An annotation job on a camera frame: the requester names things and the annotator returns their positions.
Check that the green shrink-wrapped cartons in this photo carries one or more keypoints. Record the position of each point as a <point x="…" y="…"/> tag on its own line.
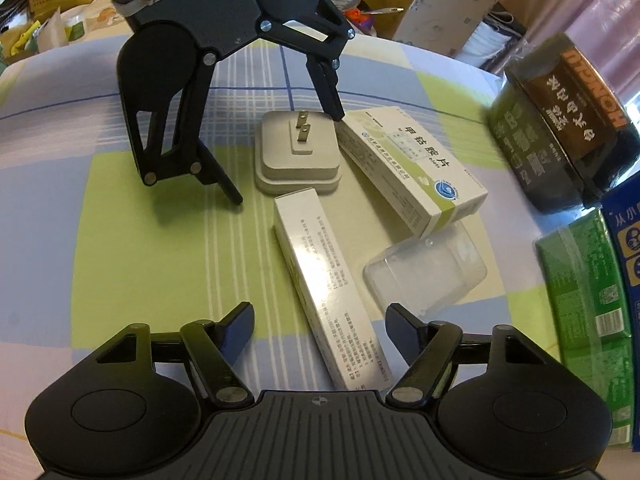
<point x="590" y="314"/>

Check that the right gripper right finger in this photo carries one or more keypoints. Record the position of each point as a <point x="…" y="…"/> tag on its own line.
<point x="429" y="351"/>

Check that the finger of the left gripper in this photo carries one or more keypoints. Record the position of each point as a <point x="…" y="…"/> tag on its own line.
<point x="323" y="76"/>
<point x="206" y="168"/>

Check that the pink curtain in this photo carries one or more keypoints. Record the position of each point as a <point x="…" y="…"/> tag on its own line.
<point x="607" y="32"/>

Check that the clear plastic tray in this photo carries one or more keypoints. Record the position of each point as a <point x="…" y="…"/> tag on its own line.
<point x="425" y="276"/>

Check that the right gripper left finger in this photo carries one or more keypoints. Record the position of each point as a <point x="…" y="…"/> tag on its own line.
<point x="211" y="350"/>

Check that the white green tablet box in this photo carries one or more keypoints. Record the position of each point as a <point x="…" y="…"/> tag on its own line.
<point x="424" y="183"/>

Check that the blue carton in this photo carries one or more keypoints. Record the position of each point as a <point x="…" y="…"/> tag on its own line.
<point x="620" y="209"/>

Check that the checked pastel tablecloth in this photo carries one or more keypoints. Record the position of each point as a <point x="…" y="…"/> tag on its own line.
<point x="87" y="248"/>

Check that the white power adapter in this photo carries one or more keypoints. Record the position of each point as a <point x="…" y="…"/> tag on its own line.
<point x="297" y="150"/>

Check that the long white medicine box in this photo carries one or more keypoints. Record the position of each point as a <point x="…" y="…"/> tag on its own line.
<point x="334" y="310"/>

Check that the black food container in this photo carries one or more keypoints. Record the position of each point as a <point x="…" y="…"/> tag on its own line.
<point x="563" y="131"/>

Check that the brown cardboard side boxes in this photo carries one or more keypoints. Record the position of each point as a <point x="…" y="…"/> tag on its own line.
<point x="440" y="26"/>

